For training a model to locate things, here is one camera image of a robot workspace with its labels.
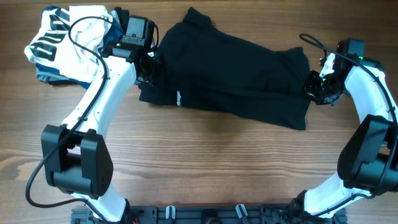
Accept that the black t-shirt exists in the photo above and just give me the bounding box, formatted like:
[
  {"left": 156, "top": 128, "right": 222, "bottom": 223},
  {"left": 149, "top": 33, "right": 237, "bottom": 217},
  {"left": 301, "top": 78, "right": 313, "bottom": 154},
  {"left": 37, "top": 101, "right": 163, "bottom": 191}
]
[{"left": 139, "top": 8, "right": 310, "bottom": 130}]

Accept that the blue folded garment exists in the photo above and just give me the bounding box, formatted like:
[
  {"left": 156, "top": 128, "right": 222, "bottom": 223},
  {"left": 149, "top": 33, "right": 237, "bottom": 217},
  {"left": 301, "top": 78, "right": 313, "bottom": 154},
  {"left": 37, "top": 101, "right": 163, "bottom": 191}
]
[{"left": 35, "top": 6, "right": 125, "bottom": 90}]

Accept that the white black printed shirt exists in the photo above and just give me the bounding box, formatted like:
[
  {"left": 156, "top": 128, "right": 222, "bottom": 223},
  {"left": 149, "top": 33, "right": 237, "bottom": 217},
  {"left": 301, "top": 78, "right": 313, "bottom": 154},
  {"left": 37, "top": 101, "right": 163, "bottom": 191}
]
[{"left": 24, "top": 5, "right": 114, "bottom": 83}]

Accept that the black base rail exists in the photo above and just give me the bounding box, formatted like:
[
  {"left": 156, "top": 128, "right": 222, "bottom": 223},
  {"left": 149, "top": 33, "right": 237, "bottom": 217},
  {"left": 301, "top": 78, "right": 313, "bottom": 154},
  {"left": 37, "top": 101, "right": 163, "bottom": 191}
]
[{"left": 70, "top": 203, "right": 348, "bottom": 224}]

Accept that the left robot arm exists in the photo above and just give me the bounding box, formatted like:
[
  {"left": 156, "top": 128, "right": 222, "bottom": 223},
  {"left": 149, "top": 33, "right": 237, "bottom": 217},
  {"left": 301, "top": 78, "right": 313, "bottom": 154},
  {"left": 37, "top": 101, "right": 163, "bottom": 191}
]
[{"left": 25, "top": 16, "right": 167, "bottom": 223}]

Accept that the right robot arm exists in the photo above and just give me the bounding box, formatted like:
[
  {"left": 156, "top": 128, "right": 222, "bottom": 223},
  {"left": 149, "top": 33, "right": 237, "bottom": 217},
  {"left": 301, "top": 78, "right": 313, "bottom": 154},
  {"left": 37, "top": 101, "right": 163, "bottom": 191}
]
[{"left": 289, "top": 34, "right": 397, "bottom": 223}]

